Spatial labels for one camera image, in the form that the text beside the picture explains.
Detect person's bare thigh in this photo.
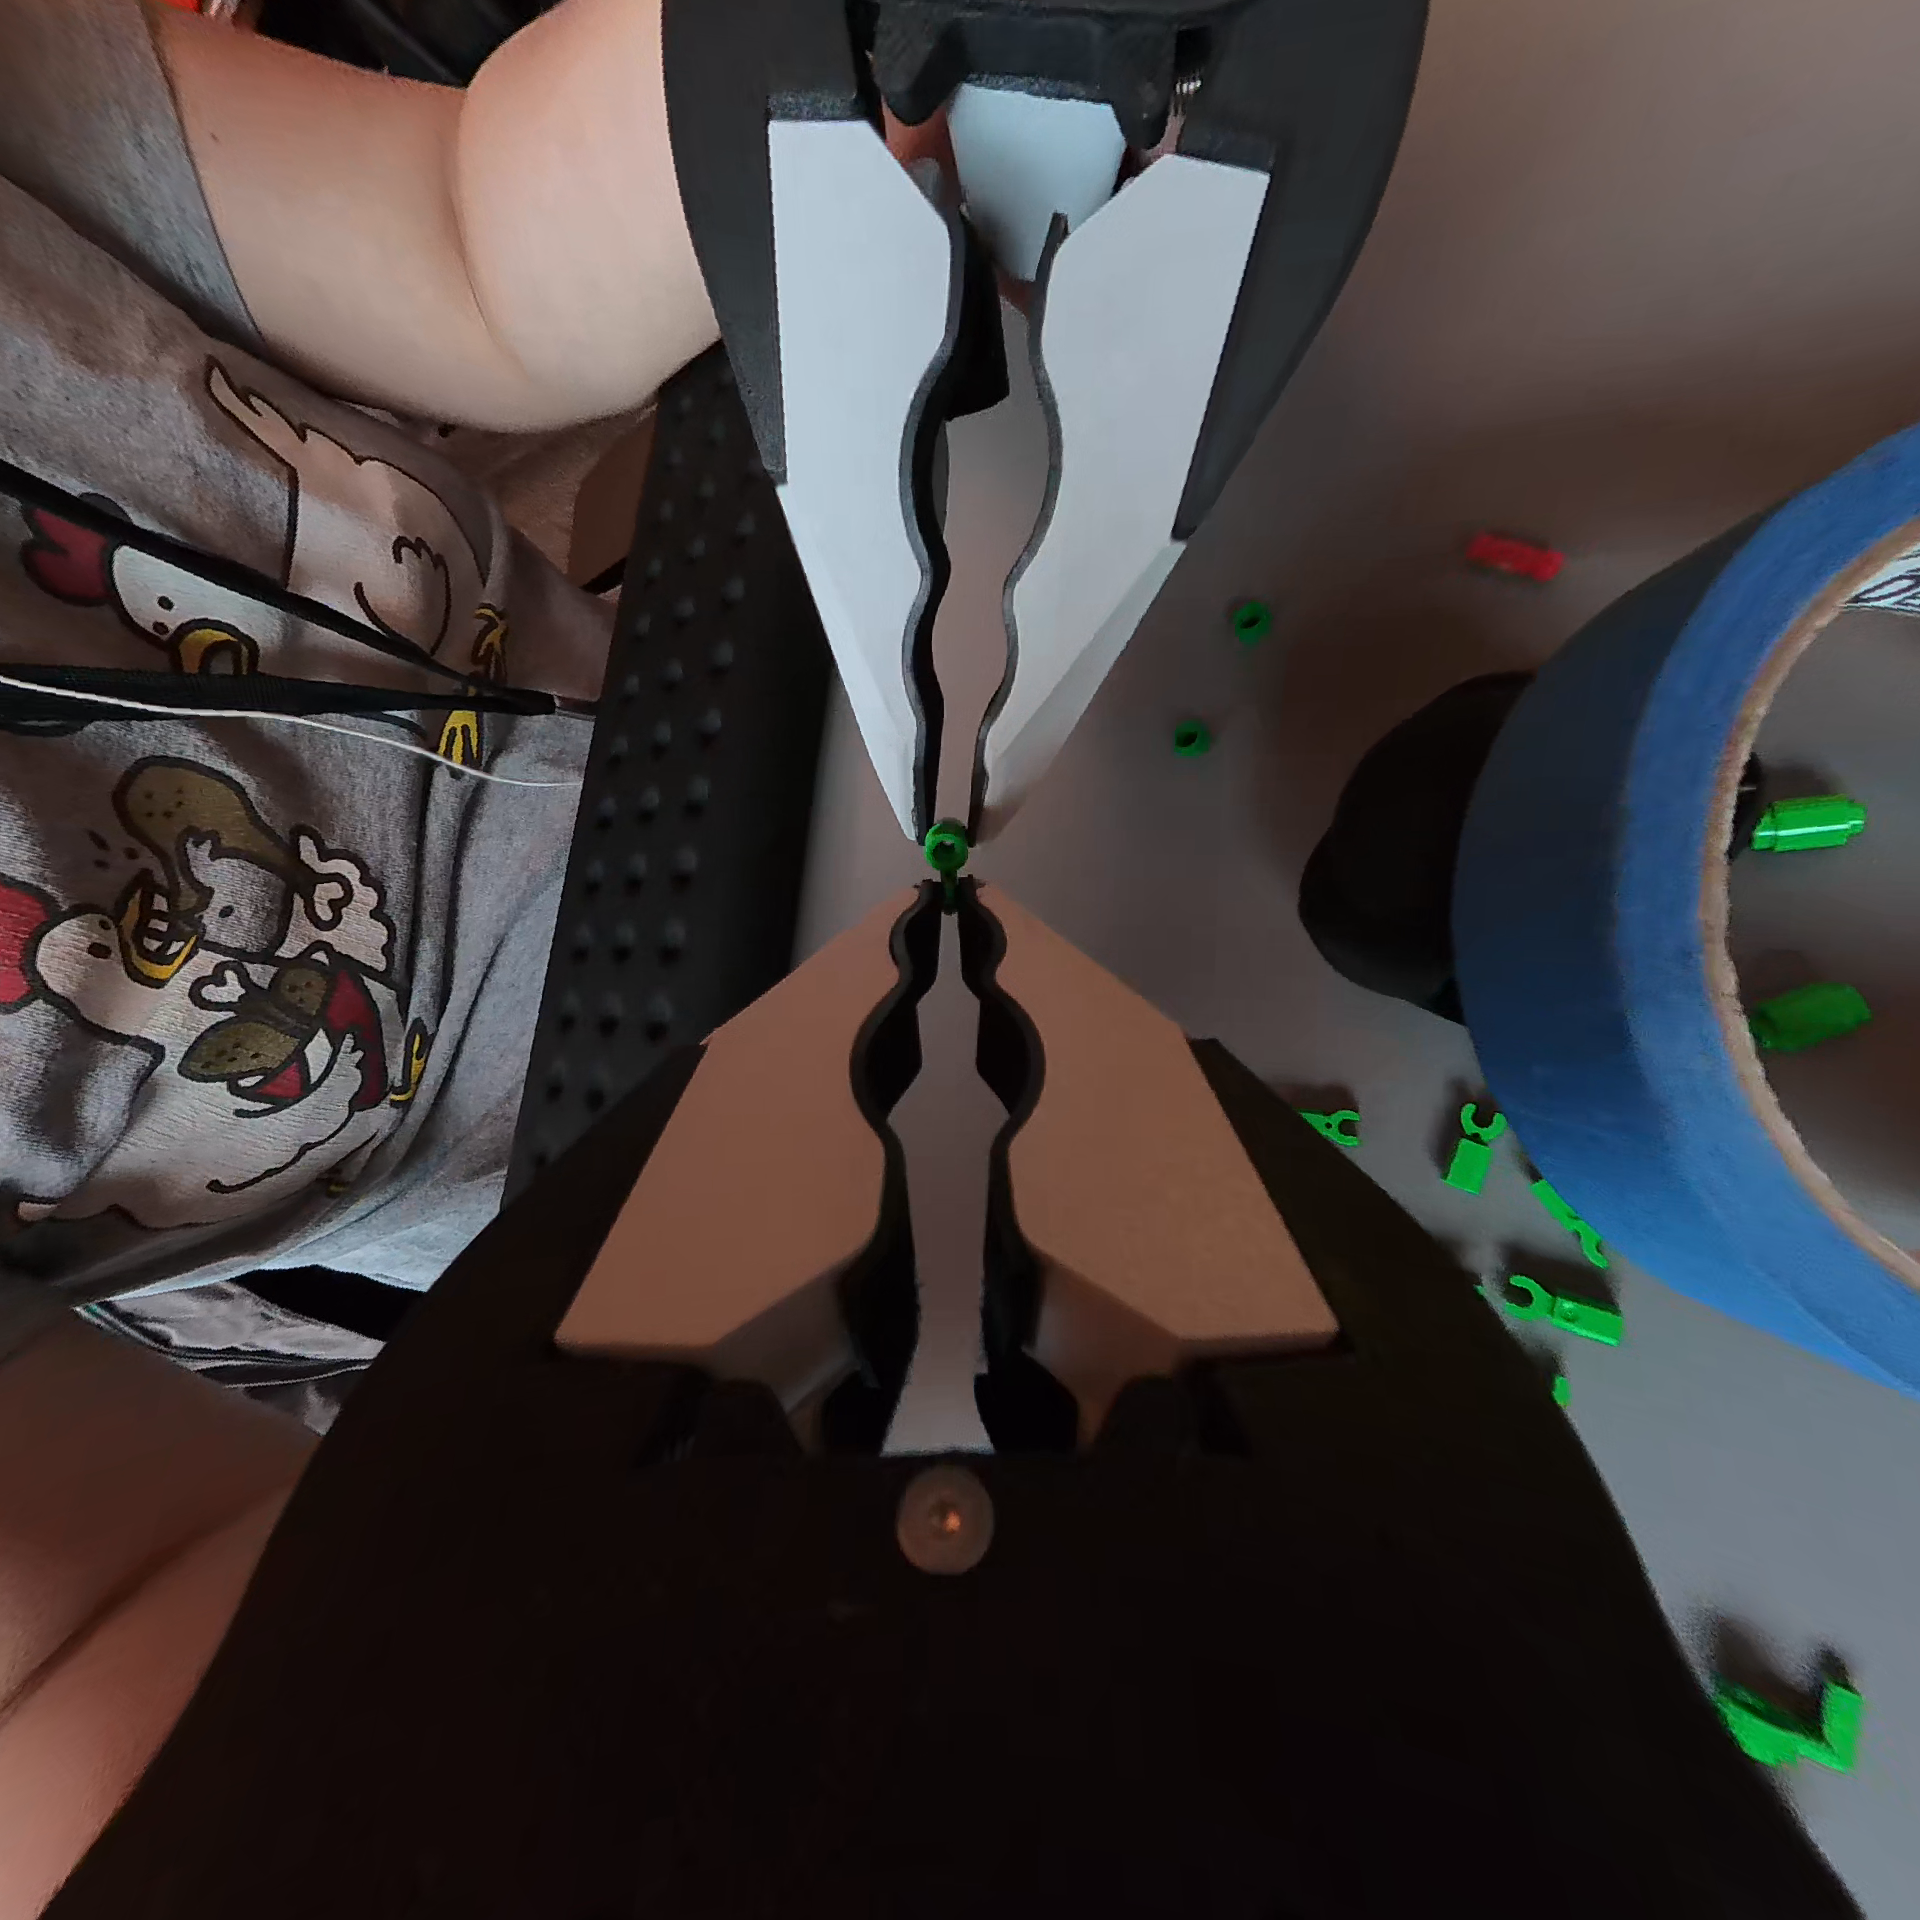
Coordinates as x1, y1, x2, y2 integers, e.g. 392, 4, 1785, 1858
0, 1313, 348, 1920

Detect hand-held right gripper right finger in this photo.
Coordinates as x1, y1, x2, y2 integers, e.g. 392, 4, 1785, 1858
951, 883, 1341, 1455

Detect person's left forearm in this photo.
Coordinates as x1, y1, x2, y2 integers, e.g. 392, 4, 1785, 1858
457, 0, 727, 439

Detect grey shorts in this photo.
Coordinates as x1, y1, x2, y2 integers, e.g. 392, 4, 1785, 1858
84, 1265, 443, 1445

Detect green lego bracket piece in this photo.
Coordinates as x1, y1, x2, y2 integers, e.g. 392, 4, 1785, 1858
1712, 1652, 1867, 1775

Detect green round lego brick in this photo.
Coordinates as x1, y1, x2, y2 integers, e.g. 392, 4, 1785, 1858
1747, 984, 1878, 1053
1747, 792, 1872, 856

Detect black rounded object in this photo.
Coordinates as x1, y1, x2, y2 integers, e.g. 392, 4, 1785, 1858
1299, 671, 1538, 1032

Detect grey printed t-shirt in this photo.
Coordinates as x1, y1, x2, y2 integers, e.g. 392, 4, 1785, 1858
0, 0, 663, 1308

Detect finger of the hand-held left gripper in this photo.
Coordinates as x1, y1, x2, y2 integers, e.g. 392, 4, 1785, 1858
969, 146, 1281, 840
767, 112, 972, 840

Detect thin white cable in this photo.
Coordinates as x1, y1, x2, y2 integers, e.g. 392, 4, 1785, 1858
0, 671, 583, 792

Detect blue masking tape roll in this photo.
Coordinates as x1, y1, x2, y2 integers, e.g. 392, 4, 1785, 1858
1455, 425, 1920, 1408

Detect black perforated panel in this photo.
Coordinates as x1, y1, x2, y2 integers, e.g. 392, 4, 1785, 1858
500, 351, 839, 1204

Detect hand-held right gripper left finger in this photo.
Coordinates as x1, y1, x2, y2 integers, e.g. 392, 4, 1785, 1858
555, 883, 951, 1455

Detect black lanyard cord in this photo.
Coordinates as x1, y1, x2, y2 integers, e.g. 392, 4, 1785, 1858
0, 459, 601, 738

